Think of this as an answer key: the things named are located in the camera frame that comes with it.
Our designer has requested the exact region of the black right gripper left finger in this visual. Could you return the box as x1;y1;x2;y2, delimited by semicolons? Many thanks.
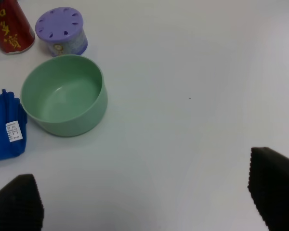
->
0;174;44;231

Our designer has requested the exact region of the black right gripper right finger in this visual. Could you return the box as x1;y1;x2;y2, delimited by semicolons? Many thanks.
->
248;147;289;231

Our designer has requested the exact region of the blue cloth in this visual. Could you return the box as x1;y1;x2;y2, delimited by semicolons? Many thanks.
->
0;89;27;160

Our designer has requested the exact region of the green plastic bowl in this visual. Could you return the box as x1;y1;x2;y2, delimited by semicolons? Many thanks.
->
20;55;108;137

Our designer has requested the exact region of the red drink can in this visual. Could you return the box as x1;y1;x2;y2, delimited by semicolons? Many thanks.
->
0;0;35;54

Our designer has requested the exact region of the purple lidded round container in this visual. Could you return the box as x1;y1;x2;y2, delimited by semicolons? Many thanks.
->
35;7;88;57

